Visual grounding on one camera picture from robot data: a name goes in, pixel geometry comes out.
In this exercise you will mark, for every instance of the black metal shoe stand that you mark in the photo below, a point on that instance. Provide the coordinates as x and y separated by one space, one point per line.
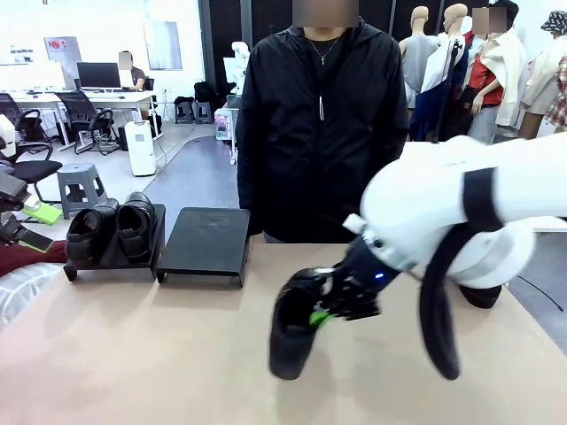
204 243
111 268

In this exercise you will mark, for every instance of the black cantilever office chair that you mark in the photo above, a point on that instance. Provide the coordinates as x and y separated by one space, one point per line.
35 168

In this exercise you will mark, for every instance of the white plastic bag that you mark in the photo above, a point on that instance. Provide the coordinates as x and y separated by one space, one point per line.
22 292

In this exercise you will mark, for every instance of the grey panel with red sign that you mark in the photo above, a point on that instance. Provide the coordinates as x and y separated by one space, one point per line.
62 48

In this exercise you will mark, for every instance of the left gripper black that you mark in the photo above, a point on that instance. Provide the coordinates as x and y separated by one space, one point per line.
11 190

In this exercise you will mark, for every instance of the clear storage box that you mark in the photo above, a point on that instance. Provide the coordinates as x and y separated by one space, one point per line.
225 124

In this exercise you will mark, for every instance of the mannequin in cream jacket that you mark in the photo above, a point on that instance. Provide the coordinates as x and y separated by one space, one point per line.
509 75

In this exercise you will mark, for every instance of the black computer monitor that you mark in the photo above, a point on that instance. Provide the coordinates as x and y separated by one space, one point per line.
98 74

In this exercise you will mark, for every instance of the person in black jacket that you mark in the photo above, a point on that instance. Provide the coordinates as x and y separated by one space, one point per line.
319 168

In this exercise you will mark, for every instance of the white office desk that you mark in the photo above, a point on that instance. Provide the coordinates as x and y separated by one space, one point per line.
111 98

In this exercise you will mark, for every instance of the mannequin with bucket hat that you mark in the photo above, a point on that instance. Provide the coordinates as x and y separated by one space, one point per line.
542 79

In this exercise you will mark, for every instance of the black shoe with grey insole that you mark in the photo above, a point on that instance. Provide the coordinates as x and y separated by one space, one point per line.
84 243

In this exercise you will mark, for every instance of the grey wall poster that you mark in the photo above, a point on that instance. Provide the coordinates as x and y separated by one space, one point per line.
163 44

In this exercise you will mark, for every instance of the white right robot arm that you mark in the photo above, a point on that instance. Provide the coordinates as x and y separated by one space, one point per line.
421 177

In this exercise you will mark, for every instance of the red plaid shirt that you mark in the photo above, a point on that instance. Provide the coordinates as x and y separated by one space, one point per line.
560 93

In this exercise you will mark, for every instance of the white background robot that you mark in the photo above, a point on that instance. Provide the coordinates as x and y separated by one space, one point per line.
239 57

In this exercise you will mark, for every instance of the white air purifier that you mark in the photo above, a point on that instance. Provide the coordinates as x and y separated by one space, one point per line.
141 150

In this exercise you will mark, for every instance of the black leather shoe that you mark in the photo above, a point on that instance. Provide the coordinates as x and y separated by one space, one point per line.
288 350
483 297
133 239

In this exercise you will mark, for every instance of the grey plastic stool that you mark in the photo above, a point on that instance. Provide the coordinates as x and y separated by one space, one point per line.
77 170

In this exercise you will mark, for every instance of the black backpack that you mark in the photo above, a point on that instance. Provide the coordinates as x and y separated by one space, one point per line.
206 90

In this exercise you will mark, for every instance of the mannequin in grey tank top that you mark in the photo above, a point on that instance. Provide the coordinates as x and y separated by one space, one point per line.
418 57

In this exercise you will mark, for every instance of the small dark stool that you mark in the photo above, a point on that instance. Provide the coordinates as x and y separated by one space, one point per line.
184 110
204 110

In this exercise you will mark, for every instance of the seated person in brown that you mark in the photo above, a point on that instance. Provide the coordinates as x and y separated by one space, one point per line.
136 75

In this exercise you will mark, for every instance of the mannequin with white navy jacket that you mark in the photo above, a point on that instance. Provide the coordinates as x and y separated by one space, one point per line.
443 79

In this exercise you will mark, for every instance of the dark red cloth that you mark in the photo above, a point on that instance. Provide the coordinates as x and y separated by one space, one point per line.
31 259

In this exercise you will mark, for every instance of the person's right forearm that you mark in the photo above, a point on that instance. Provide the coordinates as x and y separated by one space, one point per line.
250 186

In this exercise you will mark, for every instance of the mannequin in red top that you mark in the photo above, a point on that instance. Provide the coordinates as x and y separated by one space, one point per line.
480 75

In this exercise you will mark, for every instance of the black mesh office chair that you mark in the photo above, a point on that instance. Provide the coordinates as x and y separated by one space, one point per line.
6 104
31 119
75 110

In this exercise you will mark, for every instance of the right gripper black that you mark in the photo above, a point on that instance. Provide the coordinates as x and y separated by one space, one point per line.
363 279

